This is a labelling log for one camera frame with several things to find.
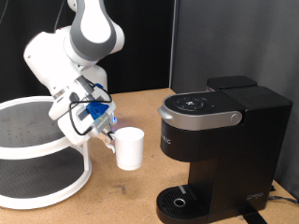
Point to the white two-tier turntable shelf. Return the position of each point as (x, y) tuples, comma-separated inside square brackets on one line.
[(31, 161)]

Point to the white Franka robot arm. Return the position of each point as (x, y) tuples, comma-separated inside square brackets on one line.
[(78, 46)]

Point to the grey partition panel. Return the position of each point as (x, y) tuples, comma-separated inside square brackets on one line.
[(249, 37)]

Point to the black backdrop curtain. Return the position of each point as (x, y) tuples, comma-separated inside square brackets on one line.
[(146, 46)]

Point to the white mug with green tape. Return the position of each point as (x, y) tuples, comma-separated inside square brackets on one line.
[(130, 149)]

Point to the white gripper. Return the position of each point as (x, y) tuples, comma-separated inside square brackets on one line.
[(70, 129)]

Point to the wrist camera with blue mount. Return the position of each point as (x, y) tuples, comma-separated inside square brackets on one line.
[(98, 113)]

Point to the black Keurig coffee machine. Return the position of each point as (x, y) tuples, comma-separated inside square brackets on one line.
[(236, 149)]

